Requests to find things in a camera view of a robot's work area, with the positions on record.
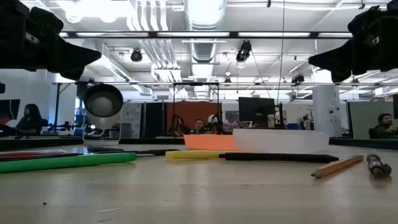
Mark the person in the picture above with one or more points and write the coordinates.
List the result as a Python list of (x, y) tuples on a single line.
[(31, 119), (384, 127), (199, 126)]

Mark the silver round spotlight lamp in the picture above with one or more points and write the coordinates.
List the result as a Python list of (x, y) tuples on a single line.
[(103, 105)]

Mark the green highlighter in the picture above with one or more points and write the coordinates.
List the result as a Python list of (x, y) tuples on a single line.
[(62, 161)]

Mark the dark partition panel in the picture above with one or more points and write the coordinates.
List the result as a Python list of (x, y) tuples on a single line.
[(154, 119)]

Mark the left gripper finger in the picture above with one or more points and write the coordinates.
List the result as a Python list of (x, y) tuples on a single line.
[(74, 56), (73, 74)]

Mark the grey horizontal ceiling rail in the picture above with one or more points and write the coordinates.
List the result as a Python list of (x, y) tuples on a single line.
[(248, 83)]

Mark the dark screen edge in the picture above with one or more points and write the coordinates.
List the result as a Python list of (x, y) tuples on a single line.
[(395, 105)]

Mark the black metal frame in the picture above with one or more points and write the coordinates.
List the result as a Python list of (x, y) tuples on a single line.
[(173, 105)]

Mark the grey-green partition wall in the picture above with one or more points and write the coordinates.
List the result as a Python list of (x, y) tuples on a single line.
[(360, 118)]

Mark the dark wall screen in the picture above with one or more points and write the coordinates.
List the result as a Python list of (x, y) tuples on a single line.
[(9, 107)]

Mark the black object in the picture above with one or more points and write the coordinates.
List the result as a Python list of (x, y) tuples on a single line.
[(104, 149)]

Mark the translucent white supply box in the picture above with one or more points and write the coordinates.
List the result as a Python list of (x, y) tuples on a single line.
[(280, 140)]

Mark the white round lamp head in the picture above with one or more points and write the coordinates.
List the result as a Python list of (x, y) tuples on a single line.
[(212, 118)]

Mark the wooden pencil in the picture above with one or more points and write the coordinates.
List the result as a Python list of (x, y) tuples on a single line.
[(337, 166)]

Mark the blue bin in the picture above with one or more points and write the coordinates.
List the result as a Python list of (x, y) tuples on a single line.
[(292, 126)]

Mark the orange sticky notepad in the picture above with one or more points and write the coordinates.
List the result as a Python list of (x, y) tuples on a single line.
[(208, 142)]

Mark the white purple toothbrush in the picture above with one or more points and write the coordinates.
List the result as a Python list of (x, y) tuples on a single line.
[(34, 151)]

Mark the long black marker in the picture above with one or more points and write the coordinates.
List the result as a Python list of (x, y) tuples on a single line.
[(280, 157)]

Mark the black computer monitor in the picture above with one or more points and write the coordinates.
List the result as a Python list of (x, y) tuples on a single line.
[(256, 109)]

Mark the black table edge rail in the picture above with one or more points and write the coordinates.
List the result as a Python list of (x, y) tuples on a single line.
[(37, 143), (149, 141), (363, 143)]

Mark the black background robot arm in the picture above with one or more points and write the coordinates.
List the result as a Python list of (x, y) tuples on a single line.
[(63, 126)]

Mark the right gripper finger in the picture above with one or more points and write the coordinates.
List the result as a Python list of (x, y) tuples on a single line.
[(340, 76), (335, 57)]

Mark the red object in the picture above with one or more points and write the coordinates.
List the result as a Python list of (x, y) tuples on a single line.
[(3, 120)]

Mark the black ceiling camera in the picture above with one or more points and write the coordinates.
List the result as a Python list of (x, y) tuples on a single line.
[(244, 51), (298, 79), (136, 56)]

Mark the slim black pen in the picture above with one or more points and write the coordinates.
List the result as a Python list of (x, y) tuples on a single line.
[(155, 152)]

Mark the white round pillar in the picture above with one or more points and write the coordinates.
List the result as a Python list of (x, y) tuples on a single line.
[(326, 112)]

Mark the orange partition wall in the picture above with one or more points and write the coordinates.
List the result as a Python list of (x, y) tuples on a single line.
[(189, 112)]

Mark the silver ventilation duct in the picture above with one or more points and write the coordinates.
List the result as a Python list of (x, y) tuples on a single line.
[(205, 18)]

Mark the yellow highlighter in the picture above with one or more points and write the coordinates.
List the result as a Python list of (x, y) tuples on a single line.
[(192, 155)]

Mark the small dark screwdriver bit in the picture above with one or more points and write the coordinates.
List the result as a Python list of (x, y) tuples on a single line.
[(377, 166)]

